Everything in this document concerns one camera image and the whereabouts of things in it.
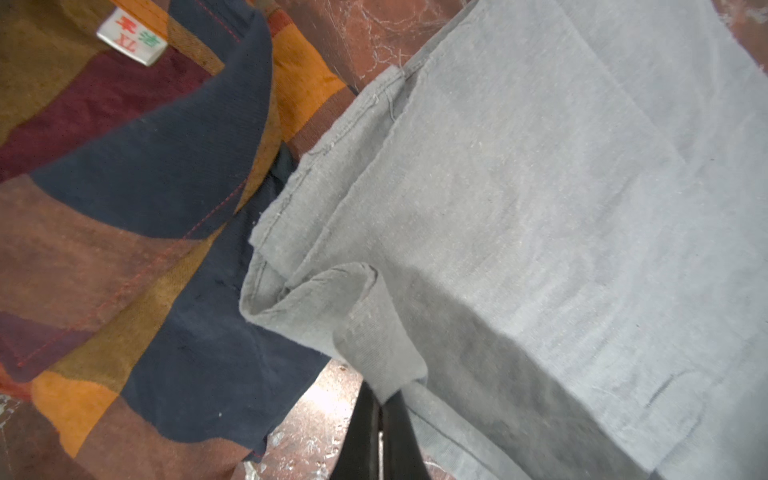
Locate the folded multicolour plaid shirt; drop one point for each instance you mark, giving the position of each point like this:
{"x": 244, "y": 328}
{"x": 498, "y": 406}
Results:
{"x": 138, "y": 149}

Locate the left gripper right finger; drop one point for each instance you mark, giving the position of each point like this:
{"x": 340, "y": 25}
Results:
{"x": 402, "y": 458}

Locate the grey long sleeve shirt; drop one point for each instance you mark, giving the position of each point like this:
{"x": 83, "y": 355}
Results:
{"x": 548, "y": 231}

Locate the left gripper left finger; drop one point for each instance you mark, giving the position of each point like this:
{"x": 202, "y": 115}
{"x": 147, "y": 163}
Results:
{"x": 359, "y": 455}

